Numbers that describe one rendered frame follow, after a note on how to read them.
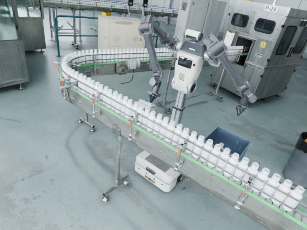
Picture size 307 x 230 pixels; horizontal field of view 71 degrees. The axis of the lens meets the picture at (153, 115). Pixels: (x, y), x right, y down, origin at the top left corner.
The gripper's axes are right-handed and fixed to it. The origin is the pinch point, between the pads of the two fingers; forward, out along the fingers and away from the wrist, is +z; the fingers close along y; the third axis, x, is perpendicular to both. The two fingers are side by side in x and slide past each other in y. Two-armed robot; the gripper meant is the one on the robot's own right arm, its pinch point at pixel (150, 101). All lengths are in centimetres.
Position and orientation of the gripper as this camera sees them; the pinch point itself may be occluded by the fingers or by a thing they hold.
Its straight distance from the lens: 184.8
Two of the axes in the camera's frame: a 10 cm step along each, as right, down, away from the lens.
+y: 7.8, 4.1, -4.7
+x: 5.2, -0.2, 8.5
